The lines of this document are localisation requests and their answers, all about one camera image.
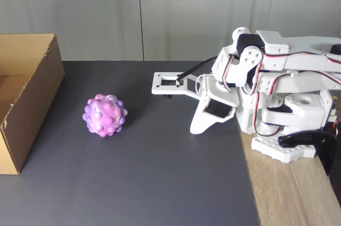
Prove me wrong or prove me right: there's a pink purple bumpy ball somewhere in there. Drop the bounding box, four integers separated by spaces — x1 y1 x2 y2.
84 93 128 138

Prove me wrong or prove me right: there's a brown cardboard box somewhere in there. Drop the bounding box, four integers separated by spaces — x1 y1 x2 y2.
0 33 66 175

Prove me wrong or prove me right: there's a dark grey table mat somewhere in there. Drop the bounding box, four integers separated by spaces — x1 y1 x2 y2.
0 60 261 226

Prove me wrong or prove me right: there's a black table clamp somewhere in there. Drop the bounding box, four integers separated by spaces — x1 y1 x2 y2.
278 131 337 176

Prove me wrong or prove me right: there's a thin white cable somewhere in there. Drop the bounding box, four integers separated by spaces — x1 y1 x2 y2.
196 74 211 95

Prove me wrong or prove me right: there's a black camera cable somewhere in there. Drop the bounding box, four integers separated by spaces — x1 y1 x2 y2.
175 56 218 82

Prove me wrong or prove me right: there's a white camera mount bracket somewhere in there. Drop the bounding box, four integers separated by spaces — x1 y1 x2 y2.
151 71 205 101

